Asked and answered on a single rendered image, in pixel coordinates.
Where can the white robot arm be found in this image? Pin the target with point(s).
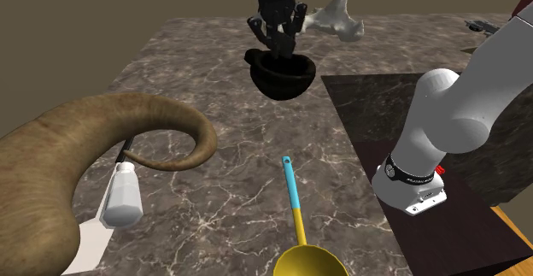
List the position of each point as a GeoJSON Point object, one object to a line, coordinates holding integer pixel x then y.
{"type": "Point", "coordinates": [454, 112]}

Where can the white bone-shaped figure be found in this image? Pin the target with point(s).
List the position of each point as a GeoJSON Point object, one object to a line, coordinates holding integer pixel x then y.
{"type": "Point", "coordinates": [333, 17]}

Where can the black bowl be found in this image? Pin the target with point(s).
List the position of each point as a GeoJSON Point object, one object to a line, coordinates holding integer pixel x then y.
{"type": "Point", "coordinates": [287, 81]}

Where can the small grey black gadget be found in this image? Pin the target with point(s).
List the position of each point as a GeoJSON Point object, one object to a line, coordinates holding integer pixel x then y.
{"type": "Point", "coordinates": [481, 26]}

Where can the white shaker bottle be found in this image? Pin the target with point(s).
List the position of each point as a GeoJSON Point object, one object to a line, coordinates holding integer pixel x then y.
{"type": "Point", "coordinates": [123, 196]}

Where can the large brown curved horn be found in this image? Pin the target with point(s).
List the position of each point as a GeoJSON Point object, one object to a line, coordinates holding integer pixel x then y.
{"type": "Point", "coordinates": [46, 158]}

